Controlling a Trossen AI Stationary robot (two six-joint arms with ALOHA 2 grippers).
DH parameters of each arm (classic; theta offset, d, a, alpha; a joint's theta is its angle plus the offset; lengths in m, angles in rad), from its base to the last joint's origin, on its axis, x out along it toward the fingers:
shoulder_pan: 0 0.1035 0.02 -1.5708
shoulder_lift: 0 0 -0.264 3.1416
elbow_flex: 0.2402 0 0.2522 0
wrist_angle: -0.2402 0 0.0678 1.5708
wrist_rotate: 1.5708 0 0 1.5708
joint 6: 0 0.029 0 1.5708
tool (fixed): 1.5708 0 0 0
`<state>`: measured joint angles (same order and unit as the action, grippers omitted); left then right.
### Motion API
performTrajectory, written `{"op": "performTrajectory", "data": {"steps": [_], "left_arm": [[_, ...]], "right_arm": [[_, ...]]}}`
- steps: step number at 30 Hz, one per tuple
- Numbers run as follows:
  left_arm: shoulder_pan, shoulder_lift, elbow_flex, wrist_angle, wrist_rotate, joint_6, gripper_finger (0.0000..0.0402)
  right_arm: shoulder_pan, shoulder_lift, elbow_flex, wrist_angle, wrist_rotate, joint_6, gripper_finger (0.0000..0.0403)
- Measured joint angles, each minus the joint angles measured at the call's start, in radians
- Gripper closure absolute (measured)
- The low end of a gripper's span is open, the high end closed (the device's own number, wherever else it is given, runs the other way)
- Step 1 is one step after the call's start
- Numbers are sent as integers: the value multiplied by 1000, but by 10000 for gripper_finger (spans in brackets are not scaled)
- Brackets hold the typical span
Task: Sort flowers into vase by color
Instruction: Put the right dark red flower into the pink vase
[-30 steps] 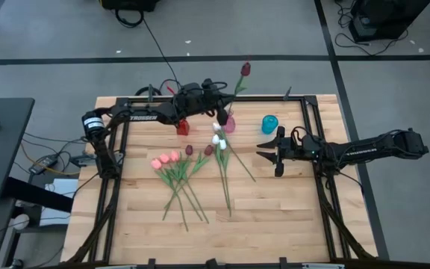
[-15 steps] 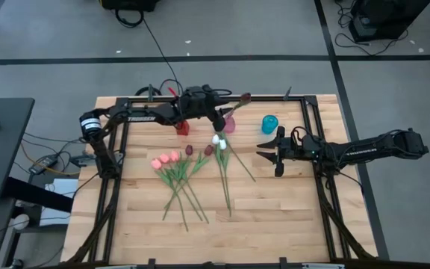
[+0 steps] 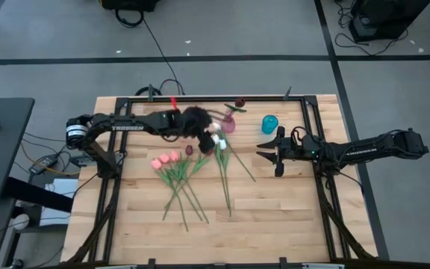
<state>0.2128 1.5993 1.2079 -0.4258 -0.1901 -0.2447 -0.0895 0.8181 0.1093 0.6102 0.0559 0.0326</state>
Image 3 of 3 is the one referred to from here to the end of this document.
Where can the pink glass vase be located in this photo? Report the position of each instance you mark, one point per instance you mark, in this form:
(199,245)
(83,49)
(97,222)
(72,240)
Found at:
(228,126)

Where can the black power adapter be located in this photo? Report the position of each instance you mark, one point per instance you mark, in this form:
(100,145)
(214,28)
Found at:
(43,163)

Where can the black box on floor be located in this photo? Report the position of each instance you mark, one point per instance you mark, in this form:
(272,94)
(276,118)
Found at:
(129,3)

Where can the black desk crossbar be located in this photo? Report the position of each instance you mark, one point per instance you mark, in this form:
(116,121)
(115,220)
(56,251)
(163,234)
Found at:
(39,195)

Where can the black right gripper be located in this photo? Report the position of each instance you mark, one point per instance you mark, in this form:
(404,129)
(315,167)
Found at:
(295,148)

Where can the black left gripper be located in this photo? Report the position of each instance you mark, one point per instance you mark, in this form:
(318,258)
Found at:
(194,119)

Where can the white round object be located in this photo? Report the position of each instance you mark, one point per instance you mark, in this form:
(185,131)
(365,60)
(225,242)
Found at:
(21,221)

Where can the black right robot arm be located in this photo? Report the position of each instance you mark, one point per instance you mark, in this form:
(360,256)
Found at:
(371,149)

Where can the black metal table frame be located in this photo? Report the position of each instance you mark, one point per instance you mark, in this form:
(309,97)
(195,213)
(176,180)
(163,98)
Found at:
(267,99)

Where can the dark red artificial tulip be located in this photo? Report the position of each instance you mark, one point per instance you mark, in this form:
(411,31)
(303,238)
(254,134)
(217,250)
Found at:
(200,163)
(189,149)
(240,102)

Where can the white cardboard box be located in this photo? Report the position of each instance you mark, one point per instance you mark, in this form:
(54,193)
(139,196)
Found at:
(60,201)

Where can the black equipment case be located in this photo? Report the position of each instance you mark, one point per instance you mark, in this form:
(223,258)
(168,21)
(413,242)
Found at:
(386,18)

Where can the teal glass vase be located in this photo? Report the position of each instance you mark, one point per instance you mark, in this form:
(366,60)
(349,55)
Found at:
(270,125)

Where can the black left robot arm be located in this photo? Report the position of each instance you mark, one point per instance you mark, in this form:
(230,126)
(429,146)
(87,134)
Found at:
(125,125)

